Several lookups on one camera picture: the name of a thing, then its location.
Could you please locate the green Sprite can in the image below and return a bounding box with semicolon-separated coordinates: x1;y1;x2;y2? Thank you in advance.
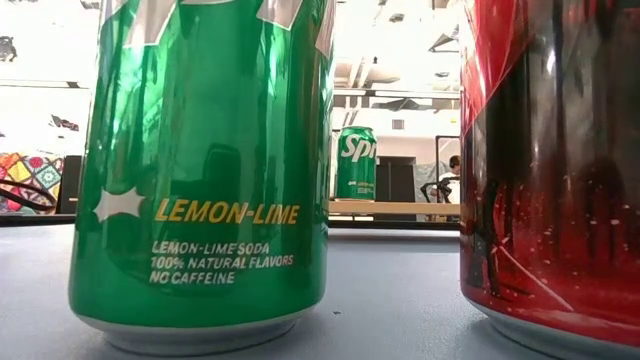
68;0;337;357
333;125;379;202

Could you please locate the wooden shelf black frame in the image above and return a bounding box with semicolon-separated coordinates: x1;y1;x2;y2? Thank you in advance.
327;133;462;224

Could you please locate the black double door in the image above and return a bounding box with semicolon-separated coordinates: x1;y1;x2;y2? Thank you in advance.
375;155;417;202

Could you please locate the person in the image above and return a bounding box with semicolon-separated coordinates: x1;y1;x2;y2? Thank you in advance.
430;154;462;205

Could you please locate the blue table mat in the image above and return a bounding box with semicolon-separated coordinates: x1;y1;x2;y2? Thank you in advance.
0;223;556;360

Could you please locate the red Coca-Cola can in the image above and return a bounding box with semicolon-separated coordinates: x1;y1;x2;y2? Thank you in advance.
458;0;640;360

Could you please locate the black tall box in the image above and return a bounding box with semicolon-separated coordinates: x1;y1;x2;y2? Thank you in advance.
55;154;84;215

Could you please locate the colourful patchwork quilt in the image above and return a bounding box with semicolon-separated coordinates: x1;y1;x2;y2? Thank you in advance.
0;152;65;215

